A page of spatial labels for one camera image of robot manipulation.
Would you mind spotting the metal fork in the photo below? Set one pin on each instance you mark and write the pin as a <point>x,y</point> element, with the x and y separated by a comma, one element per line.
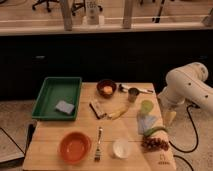
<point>98,151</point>

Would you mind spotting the yellow banana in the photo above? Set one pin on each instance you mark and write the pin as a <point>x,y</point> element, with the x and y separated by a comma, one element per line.
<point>118,112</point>

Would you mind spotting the brown chocolate bar box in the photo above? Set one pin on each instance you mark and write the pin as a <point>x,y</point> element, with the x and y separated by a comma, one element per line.
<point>97,109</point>

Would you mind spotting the green plastic tray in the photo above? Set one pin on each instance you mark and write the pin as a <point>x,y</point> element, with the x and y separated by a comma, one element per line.
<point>54,90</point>

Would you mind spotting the blue sponge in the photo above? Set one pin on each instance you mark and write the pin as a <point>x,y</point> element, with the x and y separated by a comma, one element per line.
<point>64,107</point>

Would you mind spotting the black and white utensil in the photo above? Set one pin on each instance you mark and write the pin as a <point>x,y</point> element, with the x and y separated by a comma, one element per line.
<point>126,88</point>

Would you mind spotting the black office chair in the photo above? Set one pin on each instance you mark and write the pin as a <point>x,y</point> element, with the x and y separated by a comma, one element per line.
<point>47,2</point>

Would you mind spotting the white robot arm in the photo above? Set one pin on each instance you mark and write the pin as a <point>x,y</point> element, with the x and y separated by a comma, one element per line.
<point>186,82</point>

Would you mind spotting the white cup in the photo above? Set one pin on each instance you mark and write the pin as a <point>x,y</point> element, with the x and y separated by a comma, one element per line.
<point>121,148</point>

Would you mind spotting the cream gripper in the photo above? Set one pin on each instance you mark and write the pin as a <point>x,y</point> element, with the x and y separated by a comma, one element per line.
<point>169,116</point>

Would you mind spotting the red bowl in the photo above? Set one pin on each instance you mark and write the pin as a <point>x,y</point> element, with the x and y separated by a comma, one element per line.
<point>74,147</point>

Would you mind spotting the bunch of dark grapes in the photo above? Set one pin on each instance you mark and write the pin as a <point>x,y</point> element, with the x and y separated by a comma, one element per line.
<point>154,144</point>

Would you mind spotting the light green cup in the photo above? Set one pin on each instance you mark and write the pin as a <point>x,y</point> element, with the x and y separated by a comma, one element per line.
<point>146,106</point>

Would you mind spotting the metal measuring cup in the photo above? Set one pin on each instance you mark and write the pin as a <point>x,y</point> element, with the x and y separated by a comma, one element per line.
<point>133,94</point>

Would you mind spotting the orange item in bowl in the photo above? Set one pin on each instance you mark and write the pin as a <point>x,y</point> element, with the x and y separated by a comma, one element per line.
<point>108,89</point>

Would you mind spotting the green pepper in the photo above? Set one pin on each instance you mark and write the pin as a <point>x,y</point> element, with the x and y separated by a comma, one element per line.
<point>151,131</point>

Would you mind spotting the dark brown bowl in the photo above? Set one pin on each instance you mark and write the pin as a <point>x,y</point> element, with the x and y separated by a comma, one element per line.
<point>106,82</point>

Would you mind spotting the light blue cloth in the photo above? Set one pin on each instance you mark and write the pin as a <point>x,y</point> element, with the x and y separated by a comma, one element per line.
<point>145,122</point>

